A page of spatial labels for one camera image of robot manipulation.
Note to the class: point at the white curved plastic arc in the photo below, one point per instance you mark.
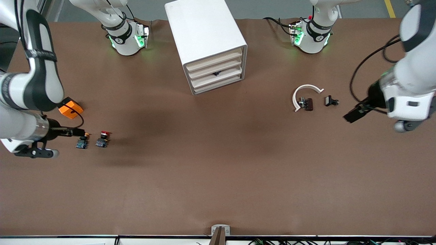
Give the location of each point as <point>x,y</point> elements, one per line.
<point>295,97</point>

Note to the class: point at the yellow push button switch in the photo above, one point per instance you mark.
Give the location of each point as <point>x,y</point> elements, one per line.
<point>81,143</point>

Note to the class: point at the orange and black box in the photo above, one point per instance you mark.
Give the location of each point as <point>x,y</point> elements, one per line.
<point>73,109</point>

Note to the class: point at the small black clip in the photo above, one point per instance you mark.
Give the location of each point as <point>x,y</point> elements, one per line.
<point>329,101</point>

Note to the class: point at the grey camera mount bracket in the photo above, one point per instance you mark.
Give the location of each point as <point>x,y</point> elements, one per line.
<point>220,229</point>

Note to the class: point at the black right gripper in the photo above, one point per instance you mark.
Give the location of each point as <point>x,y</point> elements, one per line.
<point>55,132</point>

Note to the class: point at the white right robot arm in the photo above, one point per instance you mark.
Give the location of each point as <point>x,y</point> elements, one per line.
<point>17,126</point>

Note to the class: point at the black table edge rail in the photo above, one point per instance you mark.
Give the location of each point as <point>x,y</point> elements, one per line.
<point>102,236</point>

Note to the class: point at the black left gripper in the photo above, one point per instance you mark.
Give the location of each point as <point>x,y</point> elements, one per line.
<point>374,95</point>

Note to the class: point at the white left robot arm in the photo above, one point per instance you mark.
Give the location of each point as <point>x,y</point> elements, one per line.
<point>415,75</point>

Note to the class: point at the red push button switch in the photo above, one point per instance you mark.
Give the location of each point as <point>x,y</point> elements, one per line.
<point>102,142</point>

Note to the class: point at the dark brown connector block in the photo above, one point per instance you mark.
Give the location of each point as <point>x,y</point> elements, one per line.
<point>308,104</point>

